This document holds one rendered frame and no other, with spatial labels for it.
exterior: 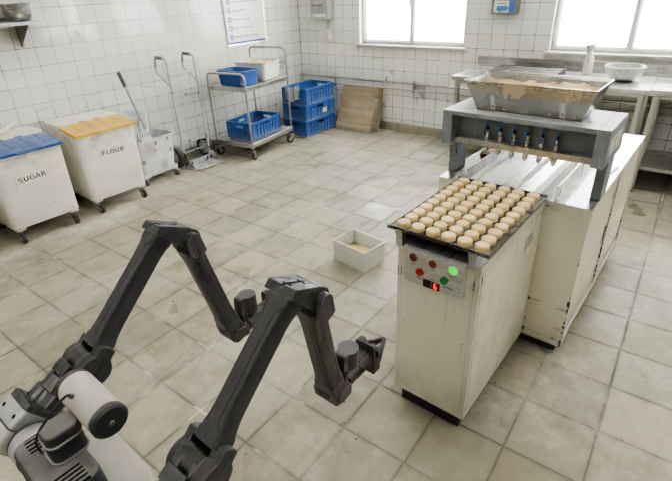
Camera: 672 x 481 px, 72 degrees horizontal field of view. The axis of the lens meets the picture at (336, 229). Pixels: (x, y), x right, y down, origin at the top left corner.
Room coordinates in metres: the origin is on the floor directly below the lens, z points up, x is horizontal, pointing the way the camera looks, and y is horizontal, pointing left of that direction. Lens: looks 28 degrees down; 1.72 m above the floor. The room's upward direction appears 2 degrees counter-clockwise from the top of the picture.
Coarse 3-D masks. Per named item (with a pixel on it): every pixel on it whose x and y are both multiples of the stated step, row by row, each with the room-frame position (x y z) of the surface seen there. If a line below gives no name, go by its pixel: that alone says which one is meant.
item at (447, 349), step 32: (448, 256) 1.43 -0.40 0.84; (512, 256) 1.60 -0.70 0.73; (416, 288) 1.50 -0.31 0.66; (480, 288) 1.36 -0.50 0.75; (512, 288) 1.65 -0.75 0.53; (416, 320) 1.50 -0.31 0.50; (448, 320) 1.41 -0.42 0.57; (480, 320) 1.39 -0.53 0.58; (512, 320) 1.72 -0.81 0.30; (416, 352) 1.49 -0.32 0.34; (448, 352) 1.40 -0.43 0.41; (480, 352) 1.43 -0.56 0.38; (416, 384) 1.49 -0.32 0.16; (448, 384) 1.39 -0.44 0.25; (480, 384) 1.47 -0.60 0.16; (448, 416) 1.42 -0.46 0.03
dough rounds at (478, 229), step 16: (448, 192) 1.82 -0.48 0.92; (464, 192) 1.81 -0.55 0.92; (480, 192) 1.80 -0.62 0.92; (496, 192) 1.80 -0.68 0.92; (512, 192) 1.80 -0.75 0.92; (416, 208) 1.67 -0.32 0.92; (432, 208) 1.69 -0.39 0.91; (448, 208) 1.68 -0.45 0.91; (464, 208) 1.65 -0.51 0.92; (480, 208) 1.65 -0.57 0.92; (496, 208) 1.64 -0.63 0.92; (512, 208) 1.64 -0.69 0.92; (528, 208) 1.65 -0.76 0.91; (400, 224) 1.55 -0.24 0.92; (416, 224) 1.53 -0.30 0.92; (432, 224) 1.56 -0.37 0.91; (448, 224) 1.55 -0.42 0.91; (464, 224) 1.52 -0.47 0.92; (480, 224) 1.51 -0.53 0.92; (496, 224) 1.51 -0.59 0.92; (512, 224) 1.52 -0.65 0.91; (448, 240) 1.42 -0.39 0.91; (464, 240) 1.40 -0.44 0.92
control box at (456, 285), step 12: (408, 252) 1.50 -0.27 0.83; (420, 252) 1.47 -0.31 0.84; (432, 252) 1.47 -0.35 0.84; (408, 264) 1.50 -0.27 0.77; (420, 264) 1.46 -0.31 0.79; (444, 264) 1.40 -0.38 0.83; (456, 264) 1.38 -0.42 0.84; (408, 276) 1.49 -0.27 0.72; (420, 276) 1.46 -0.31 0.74; (432, 276) 1.43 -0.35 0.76; (444, 276) 1.40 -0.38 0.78; (456, 276) 1.37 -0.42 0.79; (432, 288) 1.42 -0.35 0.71; (444, 288) 1.40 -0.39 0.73; (456, 288) 1.37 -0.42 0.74
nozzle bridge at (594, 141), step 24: (456, 120) 2.22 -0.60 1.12; (480, 120) 2.18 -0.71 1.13; (504, 120) 2.02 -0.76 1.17; (528, 120) 1.96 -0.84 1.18; (552, 120) 1.94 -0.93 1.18; (600, 120) 1.91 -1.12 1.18; (624, 120) 1.94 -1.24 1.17; (456, 144) 2.27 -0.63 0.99; (480, 144) 2.12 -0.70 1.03; (504, 144) 2.05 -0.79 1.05; (552, 144) 1.96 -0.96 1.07; (576, 144) 1.90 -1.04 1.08; (600, 144) 1.77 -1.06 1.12; (456, 168) 2.28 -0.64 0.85; (600, 168) 1.76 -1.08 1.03; (600, 192) 1.83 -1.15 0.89
